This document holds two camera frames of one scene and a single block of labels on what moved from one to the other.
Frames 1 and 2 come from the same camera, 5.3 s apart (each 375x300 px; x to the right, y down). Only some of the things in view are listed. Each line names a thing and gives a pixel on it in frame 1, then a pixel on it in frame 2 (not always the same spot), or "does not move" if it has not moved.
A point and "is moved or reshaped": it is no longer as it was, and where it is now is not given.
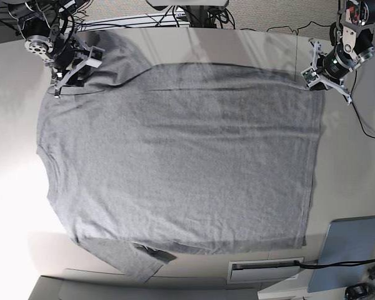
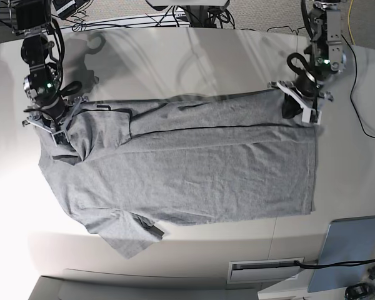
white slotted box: [264, 270] does not move
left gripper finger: [339, 89] to [326, 95]
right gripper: [337, 65] to [52, 112]
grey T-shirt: [152, 162] is moved or reshaped
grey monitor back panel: [348, 240] does not move
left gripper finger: [317, 49] to [288, 87]
